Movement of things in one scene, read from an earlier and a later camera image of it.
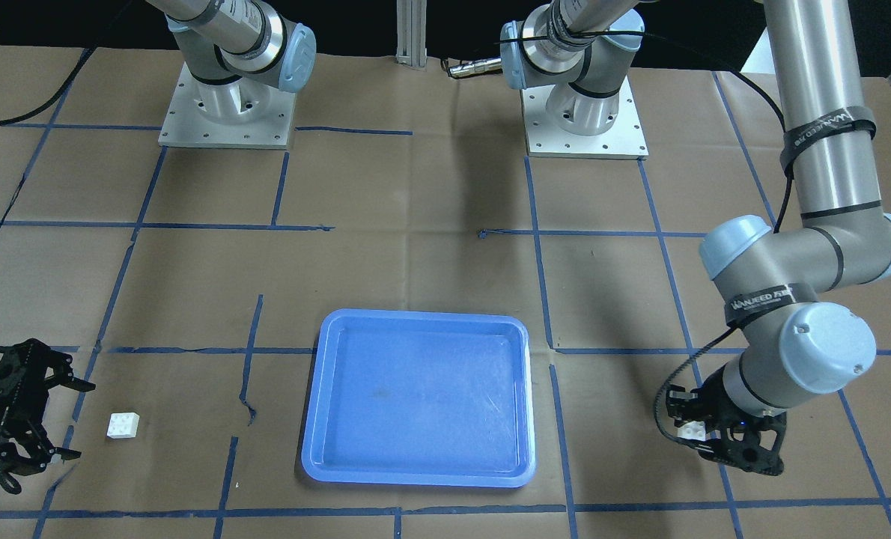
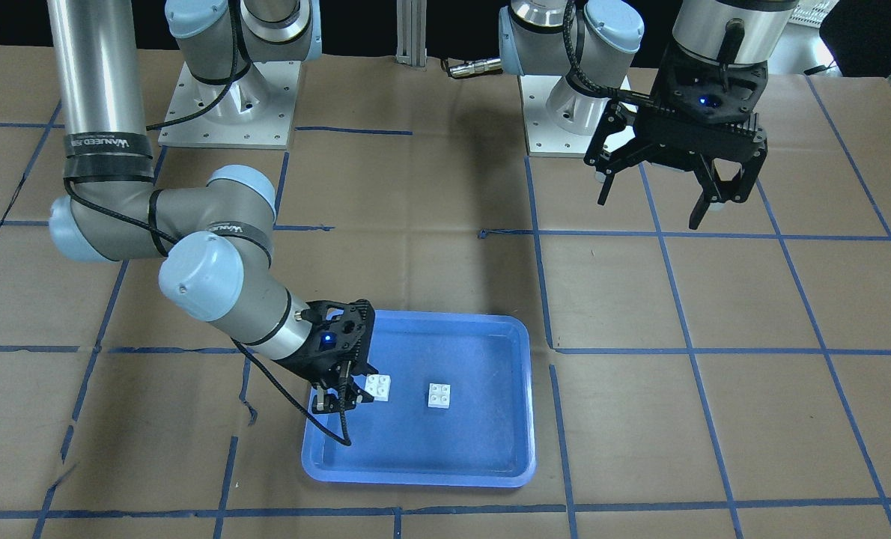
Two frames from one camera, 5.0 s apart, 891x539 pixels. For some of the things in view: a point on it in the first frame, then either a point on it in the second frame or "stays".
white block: x=695 y=430 → x=439 y=396
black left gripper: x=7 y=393 → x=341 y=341
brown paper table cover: x=187 y=284 stays
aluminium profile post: x=411 y=33 stays
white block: x=123 y=425 → x=379 y=386
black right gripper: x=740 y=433 → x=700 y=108
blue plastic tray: x=421 y=398 stays
